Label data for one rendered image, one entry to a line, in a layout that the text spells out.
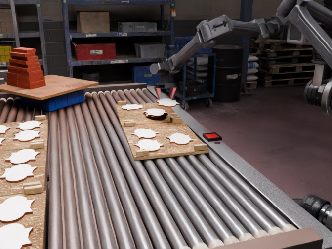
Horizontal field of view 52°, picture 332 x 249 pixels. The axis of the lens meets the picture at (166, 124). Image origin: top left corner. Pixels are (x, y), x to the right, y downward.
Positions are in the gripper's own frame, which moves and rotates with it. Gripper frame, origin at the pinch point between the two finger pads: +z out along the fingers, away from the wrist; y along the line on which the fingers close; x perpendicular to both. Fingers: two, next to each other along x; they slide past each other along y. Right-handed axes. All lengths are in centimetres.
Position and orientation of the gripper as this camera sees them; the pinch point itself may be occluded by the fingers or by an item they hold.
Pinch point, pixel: (165, 99)
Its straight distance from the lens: 194.9
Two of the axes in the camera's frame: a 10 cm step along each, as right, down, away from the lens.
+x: -2.4, -1.2, 9.6
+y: 9.7, -0.6, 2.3
